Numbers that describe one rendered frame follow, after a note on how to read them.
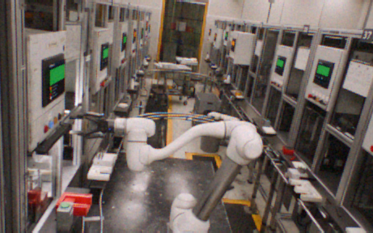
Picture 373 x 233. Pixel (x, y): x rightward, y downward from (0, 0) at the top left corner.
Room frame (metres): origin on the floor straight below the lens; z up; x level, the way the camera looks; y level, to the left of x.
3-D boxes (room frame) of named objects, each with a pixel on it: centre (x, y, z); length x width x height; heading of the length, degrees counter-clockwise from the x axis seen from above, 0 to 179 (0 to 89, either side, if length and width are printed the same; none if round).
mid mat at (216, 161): (4.09, -0.42, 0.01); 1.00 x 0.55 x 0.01; 4
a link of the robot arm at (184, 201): (1.69, -0.09, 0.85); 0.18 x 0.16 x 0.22; 8
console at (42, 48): (1.37, 0.72, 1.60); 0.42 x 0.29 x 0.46; 4
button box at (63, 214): (1.33, 0.51, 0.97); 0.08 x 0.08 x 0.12; 4
